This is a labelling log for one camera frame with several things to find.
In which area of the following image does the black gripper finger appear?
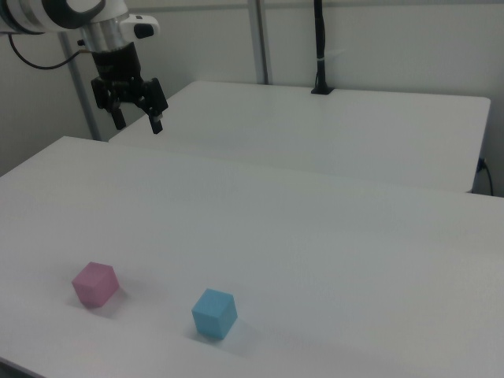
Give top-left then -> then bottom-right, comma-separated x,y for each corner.
91,77 -> 128,131
132,77 -> 169,135

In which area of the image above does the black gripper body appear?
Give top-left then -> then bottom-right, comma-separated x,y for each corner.
91,40 -> 146,88

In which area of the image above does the blue cube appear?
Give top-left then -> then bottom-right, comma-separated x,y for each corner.
191,287 -> 239,341

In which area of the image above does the pink cube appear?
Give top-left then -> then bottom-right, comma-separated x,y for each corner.
71,261 -> 120,309

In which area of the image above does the white side table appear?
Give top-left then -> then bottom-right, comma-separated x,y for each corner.
108,80 -> 491,195

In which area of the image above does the grey metal frame post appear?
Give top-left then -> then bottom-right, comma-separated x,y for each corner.
246,0 -> 273,85
57,31 -> 102,142

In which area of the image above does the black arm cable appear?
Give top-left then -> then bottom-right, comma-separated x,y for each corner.
7,34 -> 88,69

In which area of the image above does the black camera pole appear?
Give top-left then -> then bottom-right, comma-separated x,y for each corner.
310,0 -> 336,96

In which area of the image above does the black wall cable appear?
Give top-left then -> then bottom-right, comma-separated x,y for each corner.
477,157 -> 495,197

